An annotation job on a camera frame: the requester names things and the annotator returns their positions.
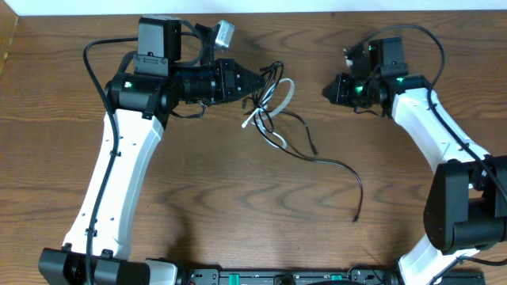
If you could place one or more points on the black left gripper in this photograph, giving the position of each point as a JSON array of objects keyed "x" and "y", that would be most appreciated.
[{"x": 226, "y": 80}]

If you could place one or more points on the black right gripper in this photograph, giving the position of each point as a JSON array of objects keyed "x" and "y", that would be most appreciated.
[{"x": 343, "y": 91}]

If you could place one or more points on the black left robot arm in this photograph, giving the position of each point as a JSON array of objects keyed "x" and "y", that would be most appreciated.
[{"x": 174, "y": 63}]

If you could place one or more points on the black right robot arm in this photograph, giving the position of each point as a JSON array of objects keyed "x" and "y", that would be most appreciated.
[{"x": 465, "y": 212}]

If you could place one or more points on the brown cardboard panel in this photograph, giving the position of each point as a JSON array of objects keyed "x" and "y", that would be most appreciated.
[{"x": 8, "y": 25}]

